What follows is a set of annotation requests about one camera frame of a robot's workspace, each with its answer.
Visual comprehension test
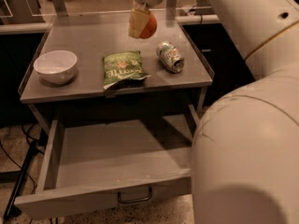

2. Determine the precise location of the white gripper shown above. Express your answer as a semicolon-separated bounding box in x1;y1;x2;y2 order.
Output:
128;0;163;38

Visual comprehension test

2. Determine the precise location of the orange fruit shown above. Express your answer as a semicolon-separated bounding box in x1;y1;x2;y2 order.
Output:
139;13;157;39

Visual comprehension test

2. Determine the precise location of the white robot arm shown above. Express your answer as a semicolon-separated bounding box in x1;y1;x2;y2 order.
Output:
192;0;299;224

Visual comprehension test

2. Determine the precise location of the grey counter cabinet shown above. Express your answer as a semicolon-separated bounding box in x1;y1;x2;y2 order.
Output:
21;9;212;132

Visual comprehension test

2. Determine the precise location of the grey open drawer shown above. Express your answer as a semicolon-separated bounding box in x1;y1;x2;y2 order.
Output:
15;105;198;219

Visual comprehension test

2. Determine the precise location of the crushed soda can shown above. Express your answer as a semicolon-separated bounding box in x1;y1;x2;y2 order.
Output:
156;41;184;74

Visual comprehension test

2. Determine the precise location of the green chip bag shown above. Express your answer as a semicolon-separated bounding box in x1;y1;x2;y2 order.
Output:
103;50;150;90

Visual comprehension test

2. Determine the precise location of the white bowl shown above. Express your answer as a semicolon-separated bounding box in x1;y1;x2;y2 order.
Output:
34;50;78;85

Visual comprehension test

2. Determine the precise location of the black floor stand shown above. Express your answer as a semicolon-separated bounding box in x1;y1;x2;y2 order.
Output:
4;141;37;220

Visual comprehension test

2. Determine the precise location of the black floor cable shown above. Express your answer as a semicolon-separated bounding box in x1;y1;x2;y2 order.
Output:
0;123;48;194

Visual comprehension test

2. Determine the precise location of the black drawer handle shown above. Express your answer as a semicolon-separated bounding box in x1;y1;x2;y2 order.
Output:
117;187;153;204

